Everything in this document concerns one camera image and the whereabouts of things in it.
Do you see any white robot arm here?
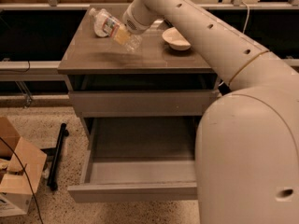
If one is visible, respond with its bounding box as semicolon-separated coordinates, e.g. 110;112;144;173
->
123;0;299;224

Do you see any black metal bar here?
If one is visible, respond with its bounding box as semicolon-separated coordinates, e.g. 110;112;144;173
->
47;123;69;191

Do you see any white hanging cable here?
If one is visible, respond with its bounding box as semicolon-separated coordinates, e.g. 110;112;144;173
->
242;2;251;35

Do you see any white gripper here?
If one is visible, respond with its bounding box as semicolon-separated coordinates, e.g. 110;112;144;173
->
114;0;159;45

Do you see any grey drawer cabinet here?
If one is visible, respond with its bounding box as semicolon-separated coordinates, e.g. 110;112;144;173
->
58;15;220;133

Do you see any closed grey top drawer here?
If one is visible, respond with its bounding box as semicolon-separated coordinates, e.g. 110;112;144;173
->
69;91;218;118

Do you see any black cable on floor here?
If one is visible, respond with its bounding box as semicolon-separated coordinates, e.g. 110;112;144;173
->
0;135;46;224

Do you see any open cardboard box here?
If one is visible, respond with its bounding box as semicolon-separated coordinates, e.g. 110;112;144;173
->
0;117;47;217

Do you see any clear plastic water bottle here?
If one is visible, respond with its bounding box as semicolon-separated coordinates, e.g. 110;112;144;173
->
89;7;142;52

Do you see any open grey middle drawer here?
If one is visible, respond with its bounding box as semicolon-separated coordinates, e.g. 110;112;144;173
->
68;117;197;203

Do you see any white plastic bottle on counter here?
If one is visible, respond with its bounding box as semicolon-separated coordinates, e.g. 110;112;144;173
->
93;16;107;37

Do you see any white paper bowl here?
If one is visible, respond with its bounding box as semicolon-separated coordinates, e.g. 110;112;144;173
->
162;27;191;51

